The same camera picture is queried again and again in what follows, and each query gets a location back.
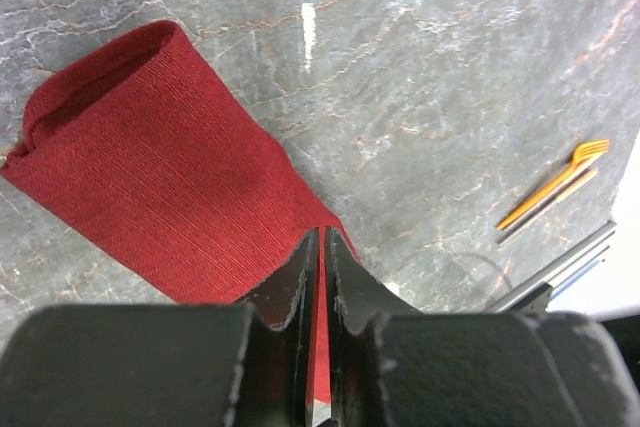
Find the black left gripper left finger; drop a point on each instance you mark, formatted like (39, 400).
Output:
(248, 363)

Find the aluminium frame rail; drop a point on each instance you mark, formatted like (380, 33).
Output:
(536, 293)

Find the chopstick with tan handle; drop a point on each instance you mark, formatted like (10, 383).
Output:
(574, 185)

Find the orange plastic fork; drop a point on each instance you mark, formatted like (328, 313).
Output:
(581, 154)

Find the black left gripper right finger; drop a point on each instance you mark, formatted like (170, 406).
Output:
(392, 365)

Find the red cloth napkin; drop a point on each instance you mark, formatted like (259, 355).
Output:
(142, 149)

